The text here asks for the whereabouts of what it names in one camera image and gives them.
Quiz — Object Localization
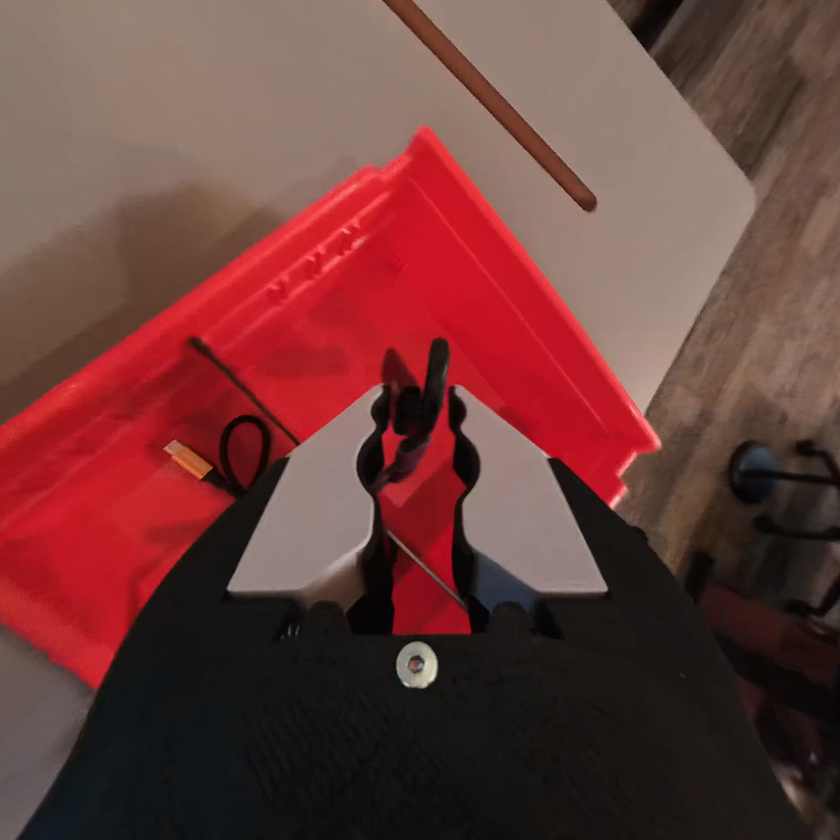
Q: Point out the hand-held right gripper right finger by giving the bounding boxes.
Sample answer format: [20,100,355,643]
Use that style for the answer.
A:
[449,386,609,636]

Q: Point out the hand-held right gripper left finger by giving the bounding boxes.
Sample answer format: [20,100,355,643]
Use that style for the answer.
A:
[226,382,404,636]

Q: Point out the black cable with yellow tie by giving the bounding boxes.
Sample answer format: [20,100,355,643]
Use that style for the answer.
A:
[366,336,454,501]

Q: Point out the red plastic bin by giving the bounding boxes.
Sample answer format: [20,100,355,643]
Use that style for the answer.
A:
[0,125,662,690]

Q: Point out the thin black stick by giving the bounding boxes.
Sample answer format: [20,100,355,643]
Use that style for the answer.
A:
[187,336,301,448]

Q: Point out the black chair base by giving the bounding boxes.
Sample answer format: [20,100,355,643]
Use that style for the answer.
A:
[727,438,840,546]

